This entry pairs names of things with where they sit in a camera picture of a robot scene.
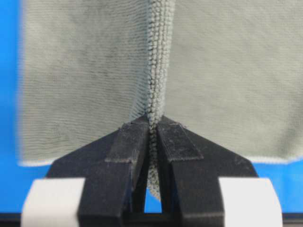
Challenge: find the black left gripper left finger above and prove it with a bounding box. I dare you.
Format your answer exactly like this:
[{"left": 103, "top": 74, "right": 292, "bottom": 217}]
[{"left": 20, "top": 115, "right": 150, "bottom": 227}]

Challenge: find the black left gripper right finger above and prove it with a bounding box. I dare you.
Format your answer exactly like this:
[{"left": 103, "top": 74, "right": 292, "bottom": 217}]
[{"left": 156, "top": 115, "right": 284, "bottom": 227}]

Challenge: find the grey large towel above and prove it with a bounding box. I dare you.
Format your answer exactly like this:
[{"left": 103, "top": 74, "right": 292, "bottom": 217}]
[{"left": 18, "top": 0, "right": 303, "bottom": 197}]

